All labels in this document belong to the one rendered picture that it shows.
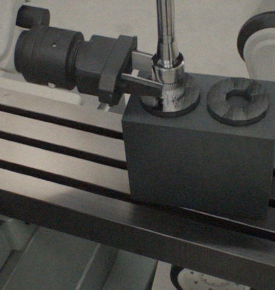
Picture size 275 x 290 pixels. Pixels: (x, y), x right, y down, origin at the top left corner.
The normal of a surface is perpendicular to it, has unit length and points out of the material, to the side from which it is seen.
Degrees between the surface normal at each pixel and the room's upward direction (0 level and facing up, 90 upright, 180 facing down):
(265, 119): 0
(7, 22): 59
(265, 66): 90
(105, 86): 45
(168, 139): 90
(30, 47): 37
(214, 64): 0
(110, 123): 0
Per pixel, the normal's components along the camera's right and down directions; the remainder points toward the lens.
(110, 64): -0.01, -0.66
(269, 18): -0.39, 0.02
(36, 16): -0.15, -0.22
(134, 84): -0.28, 0.72
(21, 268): 0.93, 0.22
